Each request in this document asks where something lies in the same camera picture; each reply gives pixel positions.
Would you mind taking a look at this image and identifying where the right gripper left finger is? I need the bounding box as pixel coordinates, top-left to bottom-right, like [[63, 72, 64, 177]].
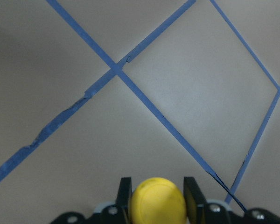
[[116, 177, 132, 224]]

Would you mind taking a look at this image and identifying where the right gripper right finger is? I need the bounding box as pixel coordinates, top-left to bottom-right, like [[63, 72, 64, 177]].
[[183, 177, 207, 224]]

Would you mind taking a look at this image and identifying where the yellow push button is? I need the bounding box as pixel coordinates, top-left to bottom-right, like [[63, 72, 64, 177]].
[[130, 177, 187, 224]]

